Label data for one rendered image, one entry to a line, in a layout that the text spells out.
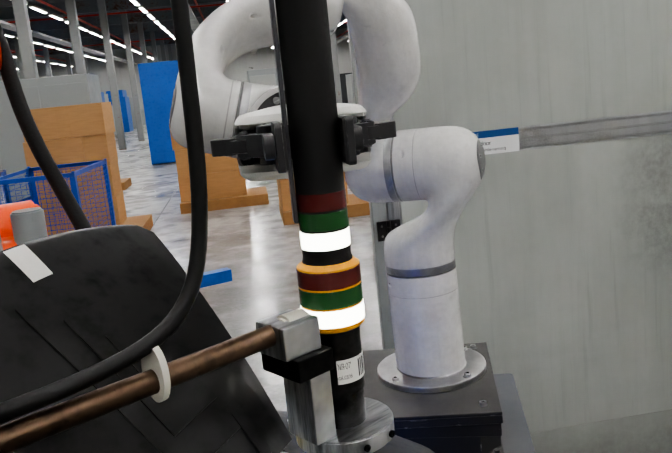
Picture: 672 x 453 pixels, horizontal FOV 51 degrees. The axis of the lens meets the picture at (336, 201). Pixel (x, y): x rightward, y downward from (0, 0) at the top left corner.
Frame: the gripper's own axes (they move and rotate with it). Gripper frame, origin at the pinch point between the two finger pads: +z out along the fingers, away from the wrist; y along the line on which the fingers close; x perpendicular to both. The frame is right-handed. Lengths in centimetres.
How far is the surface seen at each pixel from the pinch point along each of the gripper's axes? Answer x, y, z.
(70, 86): 49, 243, -1035
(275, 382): -145, 2, -308
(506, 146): -21, -83, -179
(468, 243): -52, -68, -179
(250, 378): -15.7, 5.9, -0.4
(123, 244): -6.8, 14.5, -8.3
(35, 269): -6.7, 19.4, -2.7
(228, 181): -104, 29, -923
